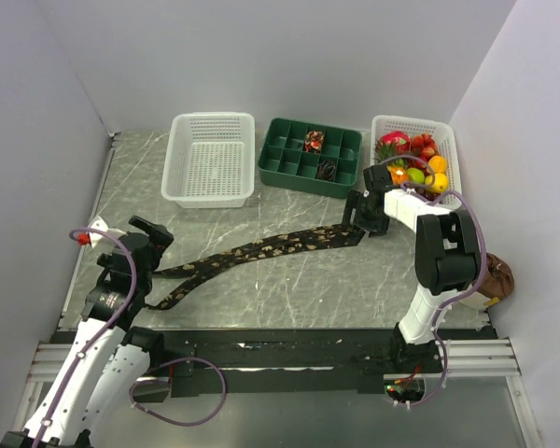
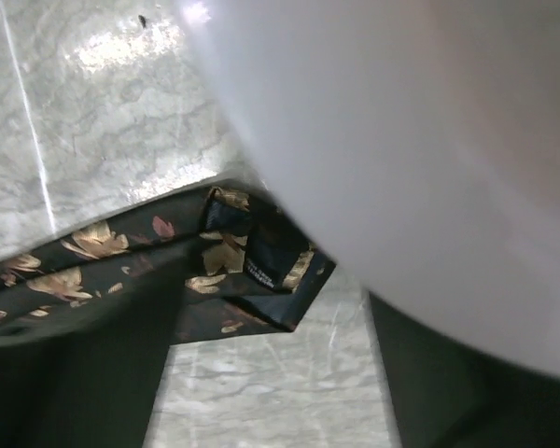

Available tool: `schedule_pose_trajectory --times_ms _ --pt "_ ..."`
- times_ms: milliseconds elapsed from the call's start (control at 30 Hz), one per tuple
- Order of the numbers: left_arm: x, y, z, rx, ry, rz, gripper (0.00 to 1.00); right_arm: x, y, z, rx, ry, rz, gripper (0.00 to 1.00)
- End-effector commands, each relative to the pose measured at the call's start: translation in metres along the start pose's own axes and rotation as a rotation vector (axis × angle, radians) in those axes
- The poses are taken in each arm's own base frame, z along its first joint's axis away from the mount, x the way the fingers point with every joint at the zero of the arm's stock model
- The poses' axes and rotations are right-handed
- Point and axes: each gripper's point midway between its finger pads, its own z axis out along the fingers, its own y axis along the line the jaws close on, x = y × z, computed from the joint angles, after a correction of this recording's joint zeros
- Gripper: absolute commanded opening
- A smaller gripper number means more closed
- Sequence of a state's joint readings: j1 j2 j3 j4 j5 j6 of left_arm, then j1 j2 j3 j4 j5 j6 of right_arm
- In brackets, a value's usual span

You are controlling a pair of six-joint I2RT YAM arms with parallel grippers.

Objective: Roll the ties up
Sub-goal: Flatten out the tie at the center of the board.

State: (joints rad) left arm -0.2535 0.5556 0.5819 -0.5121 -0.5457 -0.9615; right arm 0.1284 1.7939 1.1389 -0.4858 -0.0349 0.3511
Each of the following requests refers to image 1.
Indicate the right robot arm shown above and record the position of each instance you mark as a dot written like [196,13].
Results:
[449,254]

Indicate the orange fruit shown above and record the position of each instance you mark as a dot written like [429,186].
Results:
[437,165]

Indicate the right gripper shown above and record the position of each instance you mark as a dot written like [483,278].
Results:
[356,200]

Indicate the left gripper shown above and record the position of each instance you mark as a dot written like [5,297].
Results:
[159,237]

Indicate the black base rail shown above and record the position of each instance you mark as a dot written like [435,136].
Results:
[206,361]

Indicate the pink dragon fruit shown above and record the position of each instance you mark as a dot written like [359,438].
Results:
[394,142]

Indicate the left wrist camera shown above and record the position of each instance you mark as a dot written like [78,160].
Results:
[99,236]

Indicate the brown paper bag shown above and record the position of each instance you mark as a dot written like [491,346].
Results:
[498,284]

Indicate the green divided organizer tray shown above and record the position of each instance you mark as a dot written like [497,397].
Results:
[284,164]

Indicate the orange pineapple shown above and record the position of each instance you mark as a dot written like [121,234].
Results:
[396,168]

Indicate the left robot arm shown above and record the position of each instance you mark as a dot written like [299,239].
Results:
[108,353]

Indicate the red strawberries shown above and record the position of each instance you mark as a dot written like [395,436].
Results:
[423,147]

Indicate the red floral rolled tie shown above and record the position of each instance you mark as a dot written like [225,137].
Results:
[313,141]

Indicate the black gold floral tie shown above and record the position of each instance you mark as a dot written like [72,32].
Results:
[197,272]

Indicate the white fruit basket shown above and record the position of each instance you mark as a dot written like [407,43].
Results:
[444,137]

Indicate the dark striped rolled tie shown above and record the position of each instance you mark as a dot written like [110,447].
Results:
[326,171]

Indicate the yellow lemon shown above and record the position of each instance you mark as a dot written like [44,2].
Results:
[437,183]

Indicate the white empty plastic basket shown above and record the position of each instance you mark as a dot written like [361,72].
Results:
[210,160]

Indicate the green apple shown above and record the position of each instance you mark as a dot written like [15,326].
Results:
[416,176]

